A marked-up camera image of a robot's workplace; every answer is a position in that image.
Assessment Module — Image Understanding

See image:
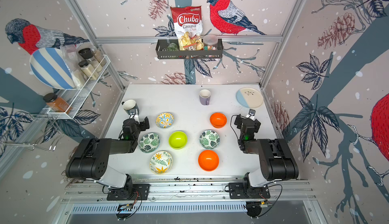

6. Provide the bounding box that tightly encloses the green leaf bowl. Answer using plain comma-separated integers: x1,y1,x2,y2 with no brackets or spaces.
139,133,160,153
199,130,220,150

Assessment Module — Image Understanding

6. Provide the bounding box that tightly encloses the blue yellow patterned bowl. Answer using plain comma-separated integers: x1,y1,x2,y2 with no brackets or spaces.
156,112,175,128

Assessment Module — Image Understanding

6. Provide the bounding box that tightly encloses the yellow flower bowl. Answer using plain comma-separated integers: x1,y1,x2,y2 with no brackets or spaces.
150,151,173,174

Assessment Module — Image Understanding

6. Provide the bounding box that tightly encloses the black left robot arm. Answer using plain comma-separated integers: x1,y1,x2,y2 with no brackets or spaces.
65,117,150,189

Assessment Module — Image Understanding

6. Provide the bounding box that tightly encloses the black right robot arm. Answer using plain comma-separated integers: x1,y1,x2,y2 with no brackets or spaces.
231,114,299,189

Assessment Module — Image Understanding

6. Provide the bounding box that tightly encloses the dark green mug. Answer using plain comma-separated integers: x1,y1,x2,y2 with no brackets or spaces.
122,100,139,115

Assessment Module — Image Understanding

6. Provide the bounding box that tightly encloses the blue cream plate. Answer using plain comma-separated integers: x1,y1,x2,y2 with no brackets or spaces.
236,87,264,109

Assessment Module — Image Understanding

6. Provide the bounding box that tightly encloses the small orange bowl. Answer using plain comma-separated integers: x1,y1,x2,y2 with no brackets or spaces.
210,112,227,128

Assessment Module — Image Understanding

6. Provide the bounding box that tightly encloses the lime green bowl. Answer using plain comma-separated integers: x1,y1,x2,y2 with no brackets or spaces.
169,131,187,150

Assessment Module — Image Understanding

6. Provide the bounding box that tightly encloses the large orange bowl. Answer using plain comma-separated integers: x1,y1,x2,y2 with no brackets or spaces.
198,150,219,171

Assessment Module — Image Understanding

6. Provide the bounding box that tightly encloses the purple mug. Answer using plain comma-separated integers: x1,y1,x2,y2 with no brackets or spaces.
199,89,211,106

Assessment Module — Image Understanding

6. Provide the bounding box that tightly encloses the beige spice jar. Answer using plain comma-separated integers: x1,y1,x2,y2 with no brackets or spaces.
78,60,99,80

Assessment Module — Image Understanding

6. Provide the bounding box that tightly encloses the orange spice jar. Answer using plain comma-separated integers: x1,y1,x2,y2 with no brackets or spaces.
43,92,73,114

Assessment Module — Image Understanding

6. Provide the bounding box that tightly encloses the black lid spice jar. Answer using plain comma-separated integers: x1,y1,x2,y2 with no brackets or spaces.
78,48,103,72

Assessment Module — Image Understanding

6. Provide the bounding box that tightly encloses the green glass jar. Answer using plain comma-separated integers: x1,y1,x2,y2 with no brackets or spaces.
166,42,180,51

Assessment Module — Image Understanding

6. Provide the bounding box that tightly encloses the clear lidded candy jar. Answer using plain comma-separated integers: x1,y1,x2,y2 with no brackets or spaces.
203,34,218,51

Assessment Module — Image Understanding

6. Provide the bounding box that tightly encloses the blue striped plate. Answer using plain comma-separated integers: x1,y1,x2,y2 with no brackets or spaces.
29,48,75,89

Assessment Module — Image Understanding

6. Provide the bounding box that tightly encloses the red cassava chips bag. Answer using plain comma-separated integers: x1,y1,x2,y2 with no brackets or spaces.
170,6,204,51

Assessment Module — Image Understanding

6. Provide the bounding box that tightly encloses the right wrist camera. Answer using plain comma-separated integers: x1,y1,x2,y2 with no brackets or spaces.
246,109,256,121

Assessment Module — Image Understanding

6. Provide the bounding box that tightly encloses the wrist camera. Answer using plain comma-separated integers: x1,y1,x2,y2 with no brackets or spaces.
129,108,139,122
246,109,256,121

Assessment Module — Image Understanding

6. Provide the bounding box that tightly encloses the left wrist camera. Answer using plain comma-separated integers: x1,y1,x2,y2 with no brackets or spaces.
129,108,139,122

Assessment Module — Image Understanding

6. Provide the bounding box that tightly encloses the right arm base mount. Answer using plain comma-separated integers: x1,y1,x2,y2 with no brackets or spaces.
225,183,270,199

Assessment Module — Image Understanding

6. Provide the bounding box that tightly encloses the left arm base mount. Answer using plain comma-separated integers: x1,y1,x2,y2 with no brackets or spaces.
107,184,151,201

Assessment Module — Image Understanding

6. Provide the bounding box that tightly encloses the clear wall shelf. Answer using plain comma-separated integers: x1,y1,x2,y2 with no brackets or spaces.
47,46,111,120

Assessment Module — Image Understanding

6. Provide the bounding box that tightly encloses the black wall basket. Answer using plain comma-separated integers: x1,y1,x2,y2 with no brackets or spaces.
156,39,223,59

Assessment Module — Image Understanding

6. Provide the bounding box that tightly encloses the wire hook rack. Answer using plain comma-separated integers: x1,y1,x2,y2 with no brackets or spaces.
1,113,64,152

